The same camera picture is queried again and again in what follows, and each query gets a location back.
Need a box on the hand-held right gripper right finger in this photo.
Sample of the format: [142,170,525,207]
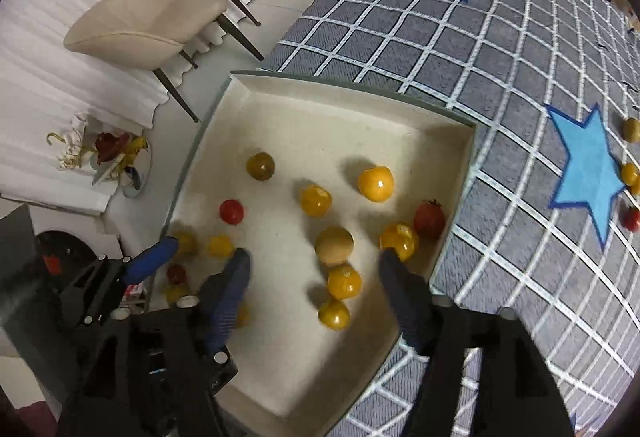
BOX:
[378,249,576,437]

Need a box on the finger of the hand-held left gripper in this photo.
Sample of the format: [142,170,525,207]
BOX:
[62,237,180,325]

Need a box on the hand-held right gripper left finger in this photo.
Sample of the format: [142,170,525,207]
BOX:
[60,248,252,437]

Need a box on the white cardboard tray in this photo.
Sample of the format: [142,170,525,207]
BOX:
[147,71,478,435]

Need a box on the olive round fruit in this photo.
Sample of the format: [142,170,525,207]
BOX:
[246,151,276,182]

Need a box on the black round object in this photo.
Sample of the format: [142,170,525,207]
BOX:
[32,229,123,278]

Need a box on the colourful flower ornament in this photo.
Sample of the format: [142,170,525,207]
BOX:
[46,112,152,199]

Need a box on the beige chair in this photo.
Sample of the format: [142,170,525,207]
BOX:
[63,0,265,124]

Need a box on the grey checkered star cloth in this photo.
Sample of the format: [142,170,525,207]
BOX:
[260,0,640,437]

